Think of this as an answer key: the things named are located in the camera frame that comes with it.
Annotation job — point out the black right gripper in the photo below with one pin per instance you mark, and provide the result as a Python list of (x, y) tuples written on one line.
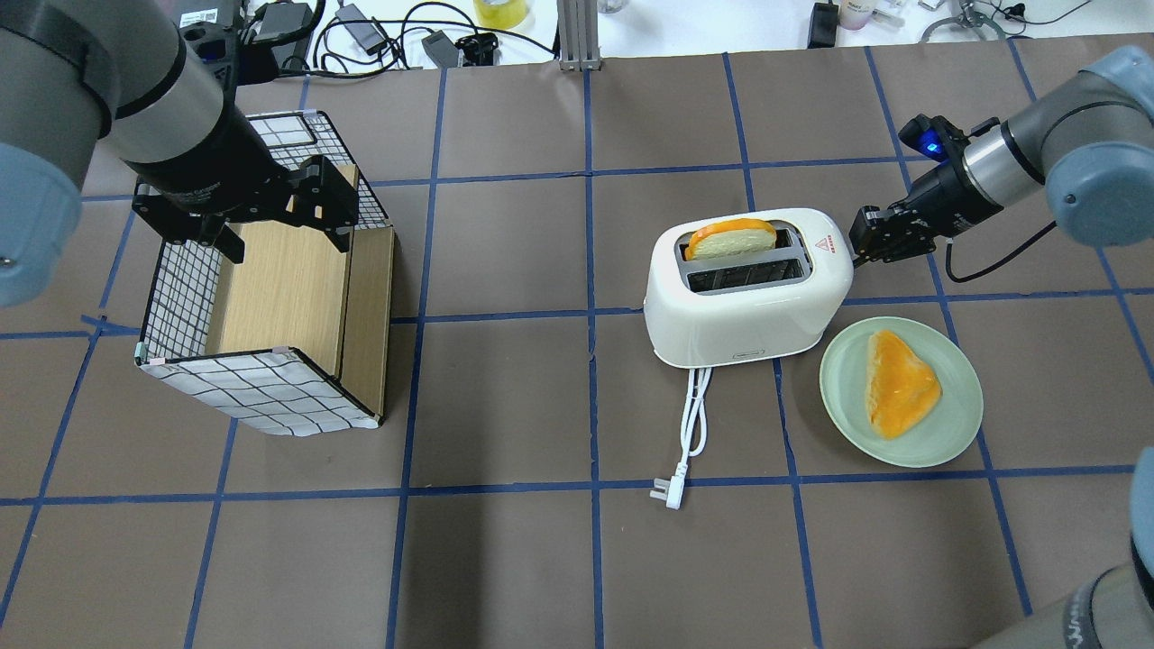
[(938, 196)]

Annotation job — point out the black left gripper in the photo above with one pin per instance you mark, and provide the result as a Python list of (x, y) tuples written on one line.
[(209, 173)]

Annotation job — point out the white toaster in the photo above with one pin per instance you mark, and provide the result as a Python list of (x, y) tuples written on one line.
[(748, 307)]

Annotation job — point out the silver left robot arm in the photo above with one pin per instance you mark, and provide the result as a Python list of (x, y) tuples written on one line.
[(77, 72)]

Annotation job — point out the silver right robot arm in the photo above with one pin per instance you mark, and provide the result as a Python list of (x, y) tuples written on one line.
[(1086, 144)]

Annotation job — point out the orange bread slice in toaster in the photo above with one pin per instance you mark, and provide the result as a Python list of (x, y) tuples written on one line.
[(730, 237)]

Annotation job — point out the checkered fabric wooden basket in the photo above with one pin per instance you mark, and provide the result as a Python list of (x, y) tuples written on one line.
[(293, 340)]

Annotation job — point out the orange bread slice on plate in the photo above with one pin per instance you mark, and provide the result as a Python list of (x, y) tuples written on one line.
[(901, 388)]

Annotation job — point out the light green plate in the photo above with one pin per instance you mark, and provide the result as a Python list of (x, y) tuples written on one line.
[(943, 435)]

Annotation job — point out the yellow tape roll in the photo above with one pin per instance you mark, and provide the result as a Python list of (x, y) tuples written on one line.
[(501, 14)]

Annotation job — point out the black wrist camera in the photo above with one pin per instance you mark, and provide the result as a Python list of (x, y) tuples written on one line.
[(936, 138)]

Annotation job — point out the aluminium frame post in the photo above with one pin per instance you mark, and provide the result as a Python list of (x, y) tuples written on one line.
[(577, 28)]

